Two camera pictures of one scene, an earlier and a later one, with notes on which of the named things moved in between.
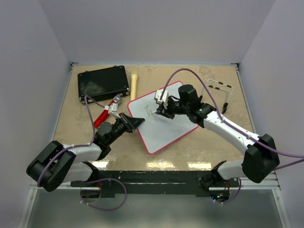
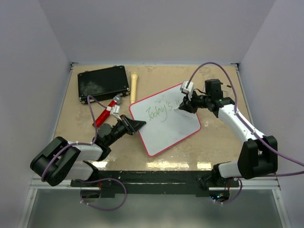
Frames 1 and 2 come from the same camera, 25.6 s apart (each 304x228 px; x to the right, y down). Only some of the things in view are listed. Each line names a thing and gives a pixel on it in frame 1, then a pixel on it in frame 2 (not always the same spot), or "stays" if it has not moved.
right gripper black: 160,110 -> 186,105
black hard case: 102,84 stays
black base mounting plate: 182,183 stays
